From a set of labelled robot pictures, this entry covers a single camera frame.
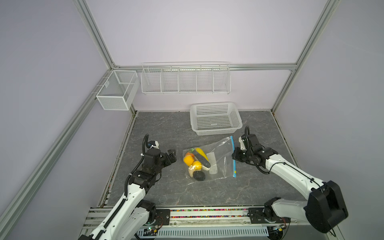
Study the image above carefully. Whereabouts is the white perforated plastic basket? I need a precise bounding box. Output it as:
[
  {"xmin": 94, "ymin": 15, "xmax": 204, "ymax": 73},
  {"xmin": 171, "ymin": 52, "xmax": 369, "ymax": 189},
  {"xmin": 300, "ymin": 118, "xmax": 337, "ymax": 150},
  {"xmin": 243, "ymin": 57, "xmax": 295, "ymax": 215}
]
[{"xmin": 190, "ymin": 102, "xmax": 243, "ymax": 136}]

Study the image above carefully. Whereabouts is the black toy avocado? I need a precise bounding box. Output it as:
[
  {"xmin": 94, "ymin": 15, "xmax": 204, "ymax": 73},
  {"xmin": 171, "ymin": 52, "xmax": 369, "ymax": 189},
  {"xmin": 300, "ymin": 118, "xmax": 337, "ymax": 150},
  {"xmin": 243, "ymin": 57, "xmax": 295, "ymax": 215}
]
[{"xmin": 193, "ymin": 171, "xmax": 206, "ymax": 182}]

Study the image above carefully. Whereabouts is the white mesh wall box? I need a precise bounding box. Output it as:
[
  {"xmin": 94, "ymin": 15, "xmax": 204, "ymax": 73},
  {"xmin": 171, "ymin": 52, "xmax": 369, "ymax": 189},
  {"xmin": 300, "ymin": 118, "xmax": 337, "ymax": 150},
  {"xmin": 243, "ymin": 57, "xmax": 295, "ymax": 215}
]
[{"xmin": 96, "ymin": 70, "xmax": 140, "ymax": 111}]

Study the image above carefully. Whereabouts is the white toy cucumber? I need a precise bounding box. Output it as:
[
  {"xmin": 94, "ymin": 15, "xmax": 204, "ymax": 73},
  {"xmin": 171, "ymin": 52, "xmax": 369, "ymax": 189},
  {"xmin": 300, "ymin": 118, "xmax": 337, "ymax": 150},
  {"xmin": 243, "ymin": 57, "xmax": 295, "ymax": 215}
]
[{"xmin": 188, "ymin": 165, "xmax": 199, "ymax": 178}]

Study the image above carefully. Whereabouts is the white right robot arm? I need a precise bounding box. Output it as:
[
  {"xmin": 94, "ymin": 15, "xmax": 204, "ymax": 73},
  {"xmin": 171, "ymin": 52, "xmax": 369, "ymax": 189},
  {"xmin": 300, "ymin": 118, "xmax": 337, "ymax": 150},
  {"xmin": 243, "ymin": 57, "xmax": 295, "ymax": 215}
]
[{"xmin": 232, "ymin": 127, "xmax": 349, "ymax": 233}]

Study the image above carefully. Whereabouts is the clear zip top bag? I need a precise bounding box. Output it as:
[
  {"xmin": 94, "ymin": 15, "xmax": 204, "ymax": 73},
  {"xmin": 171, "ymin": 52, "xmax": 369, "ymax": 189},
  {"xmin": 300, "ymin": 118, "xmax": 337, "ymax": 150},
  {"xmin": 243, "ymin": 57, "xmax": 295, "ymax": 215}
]
[{"xmin": 182, "ymin": 136, "xmax": 237, "ymax": 185}]

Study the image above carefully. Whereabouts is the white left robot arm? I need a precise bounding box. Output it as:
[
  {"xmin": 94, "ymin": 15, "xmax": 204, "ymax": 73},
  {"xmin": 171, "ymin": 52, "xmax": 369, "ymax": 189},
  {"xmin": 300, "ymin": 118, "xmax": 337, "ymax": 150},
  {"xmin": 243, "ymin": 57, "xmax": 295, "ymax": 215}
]
[{"xmin": 79, "ymin": 134, "xmax": 177, "ymax": 240}]

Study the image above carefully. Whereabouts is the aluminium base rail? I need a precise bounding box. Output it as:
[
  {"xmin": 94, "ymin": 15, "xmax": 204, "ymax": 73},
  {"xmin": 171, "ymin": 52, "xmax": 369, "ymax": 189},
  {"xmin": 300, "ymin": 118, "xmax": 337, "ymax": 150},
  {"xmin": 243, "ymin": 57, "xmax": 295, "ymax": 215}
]
[{"xmin": 80, "ymin": 205, "xmax": 337, "ymax": 240}]

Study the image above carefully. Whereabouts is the yellow red toy peach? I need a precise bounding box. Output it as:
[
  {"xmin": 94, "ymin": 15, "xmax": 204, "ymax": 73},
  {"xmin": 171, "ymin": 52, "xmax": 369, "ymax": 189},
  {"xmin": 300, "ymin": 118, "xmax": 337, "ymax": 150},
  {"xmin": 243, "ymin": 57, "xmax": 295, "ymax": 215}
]
[{"xmin": 183, "ymin": 152, "xmax": 195, "ymax": 167}]

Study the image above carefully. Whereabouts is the white wire wall rack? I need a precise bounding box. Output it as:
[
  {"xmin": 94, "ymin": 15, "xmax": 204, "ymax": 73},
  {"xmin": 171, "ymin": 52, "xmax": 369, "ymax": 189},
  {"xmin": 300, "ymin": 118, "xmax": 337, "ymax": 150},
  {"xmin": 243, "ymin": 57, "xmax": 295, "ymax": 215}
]
[{"xmin": 141, "ymin": 62, "xmax": 232, "ymax": 95}]

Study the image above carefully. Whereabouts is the yellow toy lemon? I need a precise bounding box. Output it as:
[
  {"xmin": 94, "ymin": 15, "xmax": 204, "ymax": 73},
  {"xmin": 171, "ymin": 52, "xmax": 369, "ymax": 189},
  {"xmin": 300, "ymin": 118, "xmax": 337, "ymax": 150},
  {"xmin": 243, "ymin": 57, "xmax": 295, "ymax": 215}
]
[{"xmin": 191, "ymin": 161, "xmax": 203, "ymax": 171}]

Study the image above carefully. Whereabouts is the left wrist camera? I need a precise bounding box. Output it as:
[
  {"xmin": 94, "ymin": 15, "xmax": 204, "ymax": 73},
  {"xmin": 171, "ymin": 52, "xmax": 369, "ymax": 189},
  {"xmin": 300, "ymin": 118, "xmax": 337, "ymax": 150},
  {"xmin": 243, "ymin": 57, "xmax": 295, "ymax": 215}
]
[{"xmin": 146, "ymin": 141, "xmax": 160, "ymax": 149}]

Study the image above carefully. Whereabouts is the yellow toy corn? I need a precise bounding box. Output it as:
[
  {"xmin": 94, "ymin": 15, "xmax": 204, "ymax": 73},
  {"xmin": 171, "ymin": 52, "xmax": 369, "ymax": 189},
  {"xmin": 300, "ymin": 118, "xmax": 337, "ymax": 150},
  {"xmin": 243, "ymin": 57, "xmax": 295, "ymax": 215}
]
[{"xmin": 195, "ymin": 148, "xmax": 209, "ymax": 161}]

